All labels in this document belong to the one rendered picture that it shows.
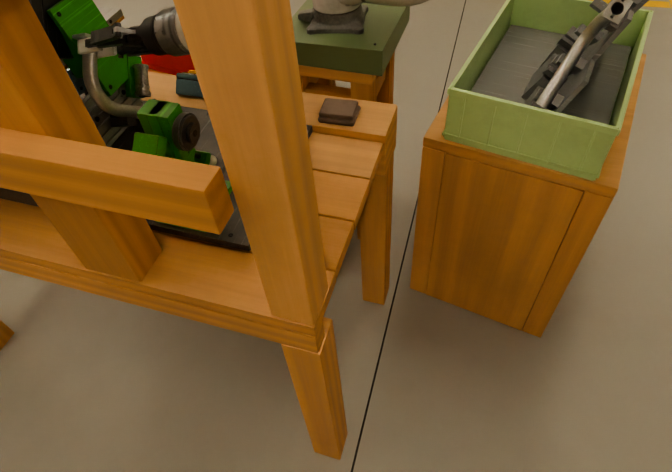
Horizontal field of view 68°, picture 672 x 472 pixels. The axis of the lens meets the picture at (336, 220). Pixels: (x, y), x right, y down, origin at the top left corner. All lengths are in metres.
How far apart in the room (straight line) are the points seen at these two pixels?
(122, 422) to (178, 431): 0.21
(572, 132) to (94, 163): 1.05
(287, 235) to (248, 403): 1.21
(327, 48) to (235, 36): 1.08
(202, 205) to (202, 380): 1.34
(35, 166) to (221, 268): 0.42
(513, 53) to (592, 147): 0.51
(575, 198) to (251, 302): 0.91
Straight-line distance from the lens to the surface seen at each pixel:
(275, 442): 1.83
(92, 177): 0.78
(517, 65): 1.70
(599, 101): 1.61
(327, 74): 1.66
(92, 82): 1.23
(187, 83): 1.53
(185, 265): 1.11
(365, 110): 1.38
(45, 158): 0.82
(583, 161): 1.39
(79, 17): 1.30
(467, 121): 1.40
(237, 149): 0.65
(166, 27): 1.04
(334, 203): 1.15
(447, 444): 1.81
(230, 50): 0.56
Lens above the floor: 1.72
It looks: 49 degrees down
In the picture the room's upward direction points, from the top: 5 degrees counter-clockwise
